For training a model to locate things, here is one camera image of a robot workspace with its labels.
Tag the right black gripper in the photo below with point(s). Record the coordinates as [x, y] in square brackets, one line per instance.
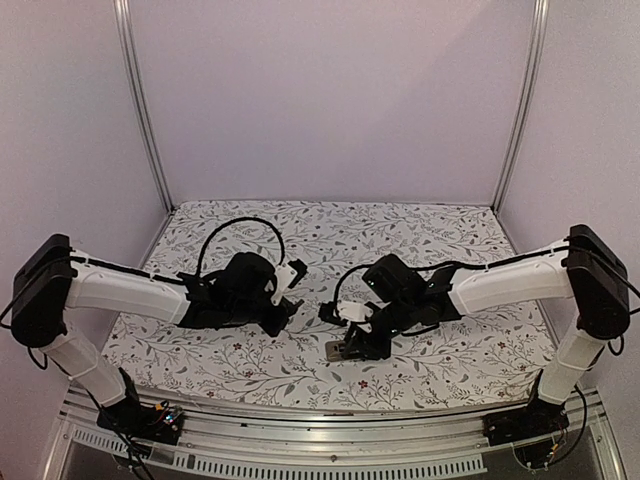
[372, 349]

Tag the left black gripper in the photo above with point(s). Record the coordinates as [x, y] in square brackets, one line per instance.
[274, 327]

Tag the white remote control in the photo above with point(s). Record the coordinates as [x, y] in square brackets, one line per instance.
[334, 351]

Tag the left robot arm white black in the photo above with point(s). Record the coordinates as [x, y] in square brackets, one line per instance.
[249, 290]

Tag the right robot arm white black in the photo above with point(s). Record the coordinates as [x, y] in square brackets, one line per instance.
[580, 267]

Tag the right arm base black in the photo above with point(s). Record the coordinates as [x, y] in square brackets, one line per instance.
[535, 419]

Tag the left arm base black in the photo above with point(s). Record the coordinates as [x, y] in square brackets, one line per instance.
[161, 423]

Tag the floral patterned table mat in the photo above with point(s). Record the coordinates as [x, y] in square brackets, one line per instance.
[488, 358]

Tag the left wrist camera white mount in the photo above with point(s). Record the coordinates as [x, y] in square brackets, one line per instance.
[287, 276]

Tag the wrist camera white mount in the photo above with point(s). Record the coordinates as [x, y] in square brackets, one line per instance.
[341, 313]
[287, 276]

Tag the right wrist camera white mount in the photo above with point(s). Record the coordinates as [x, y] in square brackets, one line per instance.
[341, 313]

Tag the front aluminium rail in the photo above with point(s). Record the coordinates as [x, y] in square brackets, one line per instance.
[229, 440]

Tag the left aluminium frame post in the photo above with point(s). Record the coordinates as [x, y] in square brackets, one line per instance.
[133, 72]

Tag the aluminium frame post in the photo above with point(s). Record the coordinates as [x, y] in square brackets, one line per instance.
[133, 72]
[526, 95]

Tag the right aluminium frame post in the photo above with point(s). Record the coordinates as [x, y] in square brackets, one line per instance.
[526, 95]

